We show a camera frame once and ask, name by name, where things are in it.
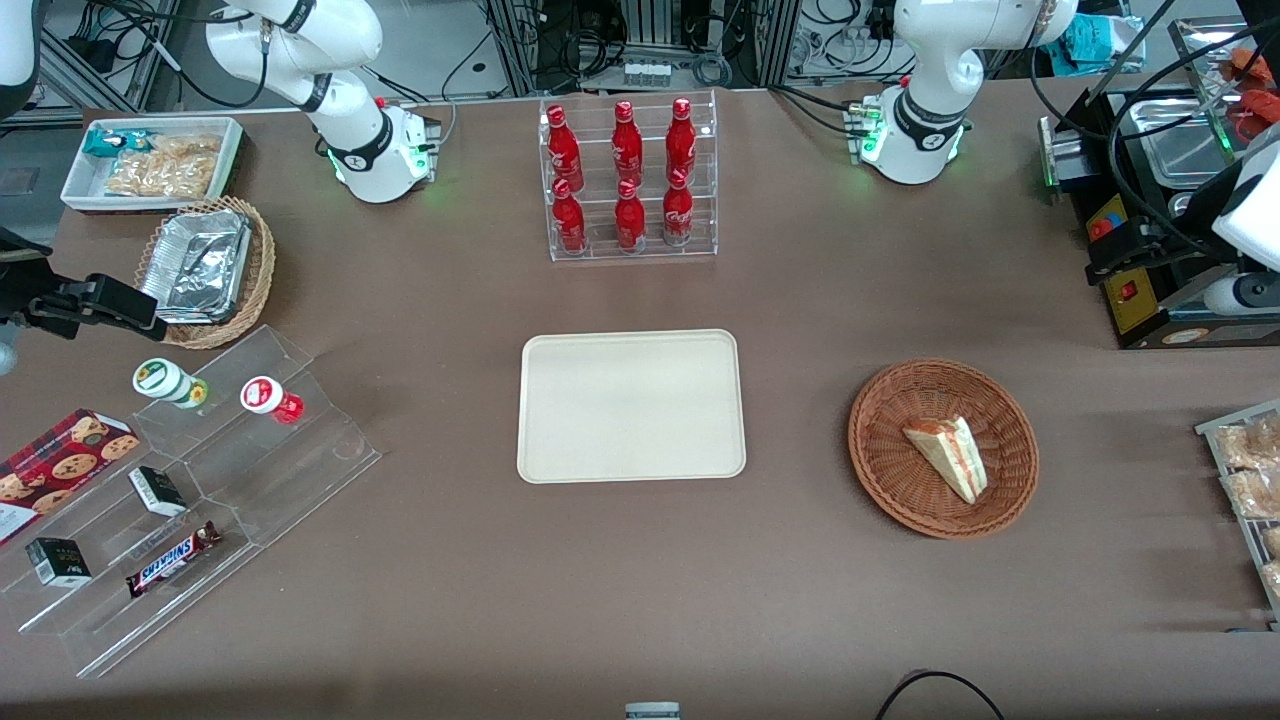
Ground clear acrylic step stand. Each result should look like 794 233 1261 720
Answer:
132 324 383 548
0 448 263 680

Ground round brown wicker basket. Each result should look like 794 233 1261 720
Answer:
847 359 1041 541

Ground black floor cable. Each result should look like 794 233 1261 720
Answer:
874 669 1007 720

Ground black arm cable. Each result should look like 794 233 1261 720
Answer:
1028 0 1280 263

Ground small black box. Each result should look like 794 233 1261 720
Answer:
128 465 189 518
25 537 92 588

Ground green lidded yogurt cup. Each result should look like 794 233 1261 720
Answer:
132 357 210 410

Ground snickers chocolate bar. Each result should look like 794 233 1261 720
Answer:
124 521 224 599

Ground red lidded yogurt cup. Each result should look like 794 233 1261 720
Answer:
239 375 305 425

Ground clear acrylic bottle rack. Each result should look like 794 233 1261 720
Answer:
539 89 719 264

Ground silver foil trays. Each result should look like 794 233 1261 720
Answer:
139 207 253 325

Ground black and yellow machine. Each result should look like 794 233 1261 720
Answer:
1037 80 1280 351

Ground teal snack packet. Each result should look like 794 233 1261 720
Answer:
81 129 163 159

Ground wrapped bread pack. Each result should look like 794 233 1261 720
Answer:
1214 417 1280 472
1221 469 1280 521

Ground red cola bottle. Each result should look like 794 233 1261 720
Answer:
551 179 589 255
661 169 695 248
666 97 698 185
546 104 585 191
611 100 645 187
614 179 648 252

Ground oval light wicker basket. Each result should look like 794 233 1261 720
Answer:
134 196 277 350

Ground clear bag of crackers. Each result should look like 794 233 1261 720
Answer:
104 135 223 199

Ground tray of packed pastries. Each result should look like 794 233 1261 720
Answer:
1194 399 1280 627

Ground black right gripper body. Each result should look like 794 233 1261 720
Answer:
0 228 53 331

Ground red plaid cookie box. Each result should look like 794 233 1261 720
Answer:
0 408 142 547

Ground beige plastic tray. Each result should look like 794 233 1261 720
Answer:
516 329 748 485

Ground triangle sandwich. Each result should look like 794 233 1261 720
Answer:
902 415 990 505

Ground white rectangular snack bin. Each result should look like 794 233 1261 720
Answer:
60 116 247 216

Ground orange items in steel tray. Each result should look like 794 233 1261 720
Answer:
1168 15 1280 166

